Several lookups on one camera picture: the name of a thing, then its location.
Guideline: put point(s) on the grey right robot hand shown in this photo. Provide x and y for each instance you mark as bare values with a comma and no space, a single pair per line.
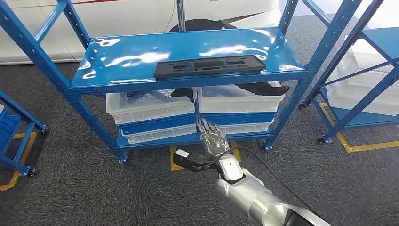
213,140

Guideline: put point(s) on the black plastic plate holder part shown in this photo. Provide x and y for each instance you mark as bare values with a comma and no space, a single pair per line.
165,70

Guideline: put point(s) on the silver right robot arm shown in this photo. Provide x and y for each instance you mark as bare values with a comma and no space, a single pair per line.
258,196

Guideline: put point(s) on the blue metal shelf rack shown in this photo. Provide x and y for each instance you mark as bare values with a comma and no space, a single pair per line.
6,124
383,40
156,46

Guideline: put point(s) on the black car tyre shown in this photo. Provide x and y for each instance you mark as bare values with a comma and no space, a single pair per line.
199,25

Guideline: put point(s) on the metal stanchion pole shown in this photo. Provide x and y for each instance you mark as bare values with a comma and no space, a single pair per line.
180,15

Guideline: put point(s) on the yellow floor tape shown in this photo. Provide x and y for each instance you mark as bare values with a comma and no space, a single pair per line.
7,186
374,146

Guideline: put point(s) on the white car body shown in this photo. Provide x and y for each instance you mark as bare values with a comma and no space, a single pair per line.
93,18

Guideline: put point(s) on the red barrier belt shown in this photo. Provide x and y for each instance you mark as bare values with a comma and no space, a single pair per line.
99,1

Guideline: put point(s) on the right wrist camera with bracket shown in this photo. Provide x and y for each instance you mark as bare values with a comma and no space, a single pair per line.
181,153

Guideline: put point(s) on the black bracket part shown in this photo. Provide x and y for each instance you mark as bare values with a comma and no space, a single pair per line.
182,93
265,89

